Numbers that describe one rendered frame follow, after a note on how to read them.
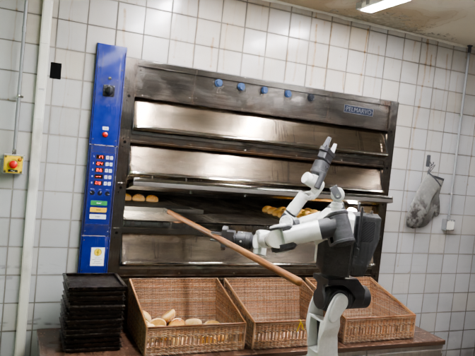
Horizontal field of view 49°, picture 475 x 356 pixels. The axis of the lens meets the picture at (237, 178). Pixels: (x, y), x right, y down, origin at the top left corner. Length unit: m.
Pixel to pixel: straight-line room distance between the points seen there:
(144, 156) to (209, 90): 0.56
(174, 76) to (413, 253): 2.19
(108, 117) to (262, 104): 0.97
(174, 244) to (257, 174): 0.68
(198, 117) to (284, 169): 0.67
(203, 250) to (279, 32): 1.44
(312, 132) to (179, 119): 0.92
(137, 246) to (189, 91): 0.96
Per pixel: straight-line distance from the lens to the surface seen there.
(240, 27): 3.29
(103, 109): 2.96
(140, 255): 3.11
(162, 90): 3.09
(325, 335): 2.63
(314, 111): 3.50
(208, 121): 3.16
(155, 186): 2.92
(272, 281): 3.43
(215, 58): 3.19
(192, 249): 3.21
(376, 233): 2.51
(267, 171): 3.32
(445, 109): 4.19
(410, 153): 3.97
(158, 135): 3.05
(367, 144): 3.72
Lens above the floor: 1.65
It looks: 3 degrees down
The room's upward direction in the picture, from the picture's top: 6 degrees clockwise
